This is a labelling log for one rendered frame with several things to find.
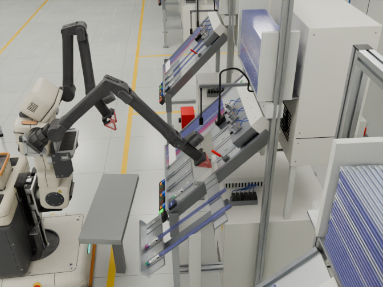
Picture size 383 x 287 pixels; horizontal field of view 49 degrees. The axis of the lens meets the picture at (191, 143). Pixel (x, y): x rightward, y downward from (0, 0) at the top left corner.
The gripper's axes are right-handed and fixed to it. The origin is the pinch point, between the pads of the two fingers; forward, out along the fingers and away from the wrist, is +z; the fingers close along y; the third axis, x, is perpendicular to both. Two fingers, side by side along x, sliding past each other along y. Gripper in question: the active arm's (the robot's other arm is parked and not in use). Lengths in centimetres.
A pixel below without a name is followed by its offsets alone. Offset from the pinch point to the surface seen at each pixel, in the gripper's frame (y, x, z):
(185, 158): 27.0, 17.6, 1.0
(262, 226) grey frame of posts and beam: -14.2, 3.4, 43.0
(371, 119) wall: 155, -75, 170
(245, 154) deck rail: -10.1, -21.4, 2.4
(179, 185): 6.3, 24.0, 0.9
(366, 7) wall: 213, -139, 106
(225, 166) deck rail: -10.0, -9.4, 0.5
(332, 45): -10, -85, -12
